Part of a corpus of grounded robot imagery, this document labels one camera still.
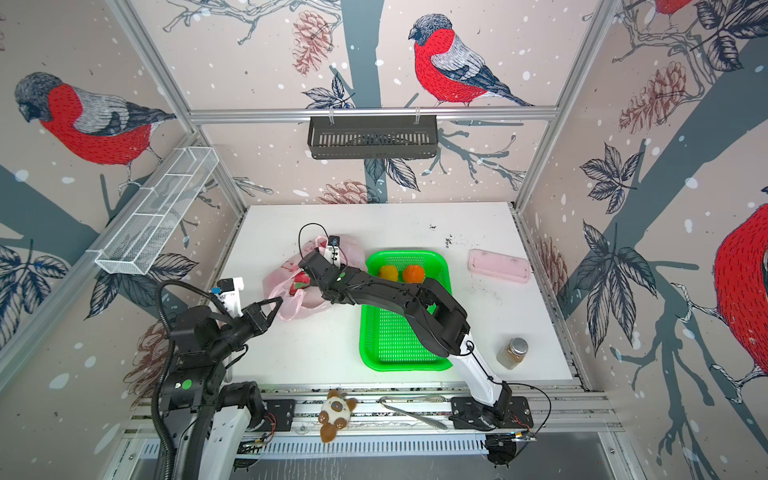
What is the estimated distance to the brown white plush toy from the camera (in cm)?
72

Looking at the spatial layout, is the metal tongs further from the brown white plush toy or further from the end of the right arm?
the end of the right arm

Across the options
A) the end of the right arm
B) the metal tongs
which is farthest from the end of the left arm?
the metal tongs

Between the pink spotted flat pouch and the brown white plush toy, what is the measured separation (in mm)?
582

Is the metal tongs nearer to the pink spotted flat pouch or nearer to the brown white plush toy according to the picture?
the brown white plush toy

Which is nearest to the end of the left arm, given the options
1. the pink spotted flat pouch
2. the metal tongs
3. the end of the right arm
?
the end of the right arm

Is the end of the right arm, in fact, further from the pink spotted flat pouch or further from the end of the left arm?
the pink spotted flat pouch

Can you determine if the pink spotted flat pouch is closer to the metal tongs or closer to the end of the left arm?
the metal tongs

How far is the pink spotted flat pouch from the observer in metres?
1.00

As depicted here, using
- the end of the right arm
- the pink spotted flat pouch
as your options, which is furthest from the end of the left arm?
the pink spotted flat pouch

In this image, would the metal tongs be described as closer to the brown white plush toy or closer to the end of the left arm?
the brown white plush toy

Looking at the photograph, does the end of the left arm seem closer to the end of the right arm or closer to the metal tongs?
the end of the right arm
